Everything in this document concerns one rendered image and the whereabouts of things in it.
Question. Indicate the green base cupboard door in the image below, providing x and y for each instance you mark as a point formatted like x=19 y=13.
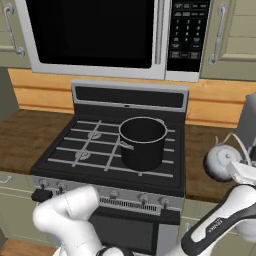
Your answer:
x=16 y=216

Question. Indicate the silver stove knob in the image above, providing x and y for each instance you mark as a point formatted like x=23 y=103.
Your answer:
x=42 y=182
x=143 y=198
x=164 y=201
x=61 y=185
x=113 y=193

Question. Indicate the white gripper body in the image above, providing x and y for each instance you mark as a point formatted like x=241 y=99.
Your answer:
x=242 y=171

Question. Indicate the green wall cupboard door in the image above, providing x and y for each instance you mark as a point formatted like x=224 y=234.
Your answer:
x=6 y=60
x=236 y=40

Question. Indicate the green drawer front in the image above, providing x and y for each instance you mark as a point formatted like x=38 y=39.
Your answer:
x=196 y=210
x=16 y=183

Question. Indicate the silver kettle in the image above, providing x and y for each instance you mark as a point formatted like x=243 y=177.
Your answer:
x=220 y=163

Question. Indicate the silver microwave oven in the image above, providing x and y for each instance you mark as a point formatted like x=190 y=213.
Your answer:
x=96 y=33

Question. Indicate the black cooking pot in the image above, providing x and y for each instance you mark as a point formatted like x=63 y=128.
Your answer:
x=143 y=150

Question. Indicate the black and silver stove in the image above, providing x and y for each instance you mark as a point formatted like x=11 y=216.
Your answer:
x=100 y=146

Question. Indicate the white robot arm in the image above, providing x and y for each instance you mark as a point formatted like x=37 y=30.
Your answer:
x=75 y=216

